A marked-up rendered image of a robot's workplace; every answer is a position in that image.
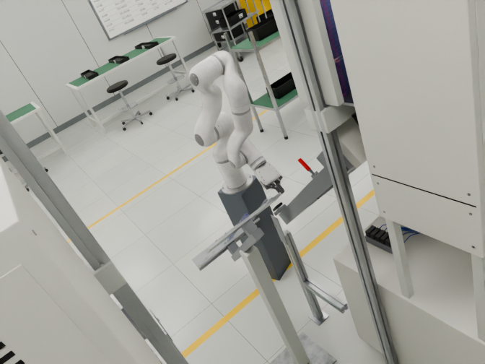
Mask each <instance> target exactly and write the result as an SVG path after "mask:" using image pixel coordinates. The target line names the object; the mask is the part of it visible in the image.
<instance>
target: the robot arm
mask: <svg viewBox="0 0 485 364"><path fill-rule="evenodd" d="M222 75H224V79H223V87H224V91H225V93H226V94H227V97H228V99H229V102H230V108H231V112H232V117H231V115H230V114H228V113H226V112H223V111H222V112H221V109H222V91H221V89H220V88H219V87H218V86H217V85H215V84H213V82H214V80H215V79H217V78H218V77H220V76H222ZM189 80H190V83H191V84H192V86H193V87H195V88H196V89H197V90H199V91H200V92H201V100H202V109H201V112H200V115H199V117H198V120H197V122H196V126H195V129H194V137H195V140H196V142H197V143H198V144H199V145H200V146H202V147H209V146H211V145H213V144H214V143H215V142H217V143H216V144H215V147H214V150H213V157H214V159H215V162H216V164H217V166H218V168H219V170H220V173H221V174H222V177H223V179H224V183H223V184H222V191H223V192H224V193H225V194H237V193H240V192H242V191H244V190H246V189H247V188H248V187H249V186H250V185H251V183H252V182H253V177H252V175H251V174H249V173H244V172H243V169H242V166H244V165H245V164H248V165H249V166H250V168H251V169H252V170H254V171H255V172H254V174H255V176H256V178H257V179H258V181H259V182H260V183H261V185H262V186H263V187H264V188H266V190H268V189H276V191H277V192H278V193H279V192H281V193H282V194H283V193H284V189H283V188H282V186H281V185H280V182H281V179H282V178H283V177H282V176H281V174H280V173H279V171H278V170H277V169H276V168H275V167H274V166H273V165H272V164H271V163H269V162H266V159H265V158H264V157H263V155H262V154H261V153H260V152H259V151H258V150H257V149H256V148H255V146H254V145H253V144H252V142H251V141H250V140H249V139H248V137H249V135H250V134H251V133H252V131H253V119H252V114H251V109H250V101H249V97H248V89H247V87H246V85H245V83H244V81H242V80H241V78H239V76H238V75H237V74H236V72H235V65H234V61H233V58H232V56H231V54H230V53H228V52H226V51H217V52H216V53H213V54H212V55H210V56H209V57H207V58H205V59H204V60H203V61H201V62H199V63H197V65H195V66H194V67H193V68H192V69H191V71H190V73H189ZM274 182H275V184H274Z"/></svg>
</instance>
